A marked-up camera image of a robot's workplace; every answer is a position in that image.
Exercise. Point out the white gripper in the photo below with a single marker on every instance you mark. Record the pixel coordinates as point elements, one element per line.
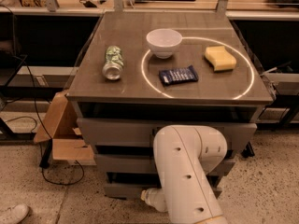
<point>150,195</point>

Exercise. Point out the grey bottom drawer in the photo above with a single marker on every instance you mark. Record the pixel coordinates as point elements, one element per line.
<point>125,191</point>

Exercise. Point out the grey drawer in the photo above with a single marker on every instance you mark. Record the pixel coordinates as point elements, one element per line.
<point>125,191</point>
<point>118,159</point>
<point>139,133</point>

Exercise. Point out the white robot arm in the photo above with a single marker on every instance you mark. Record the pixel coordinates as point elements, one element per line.
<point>183,156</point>

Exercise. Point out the grey middle drawer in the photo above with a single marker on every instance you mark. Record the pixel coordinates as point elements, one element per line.
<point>118,159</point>

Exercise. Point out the grey top drawer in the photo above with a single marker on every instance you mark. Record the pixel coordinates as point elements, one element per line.
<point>139,133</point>

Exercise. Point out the grey drawer cabinet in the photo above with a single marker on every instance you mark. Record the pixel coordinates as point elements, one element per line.
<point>147,70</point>

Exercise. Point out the brown cardboard box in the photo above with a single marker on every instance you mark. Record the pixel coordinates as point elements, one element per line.
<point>59,130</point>

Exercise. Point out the dark blue snack packet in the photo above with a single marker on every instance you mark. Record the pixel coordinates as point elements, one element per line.
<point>178,75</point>

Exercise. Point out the green soda can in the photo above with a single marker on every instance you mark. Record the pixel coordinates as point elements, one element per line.
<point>114,63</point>

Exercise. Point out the white sneaker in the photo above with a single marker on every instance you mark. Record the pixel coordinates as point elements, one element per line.
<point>15,214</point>

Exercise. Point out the yellow sponge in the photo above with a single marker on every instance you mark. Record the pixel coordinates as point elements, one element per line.
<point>220,58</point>

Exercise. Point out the white ceramic bowl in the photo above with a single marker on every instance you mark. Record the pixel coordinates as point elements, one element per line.
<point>163,43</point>

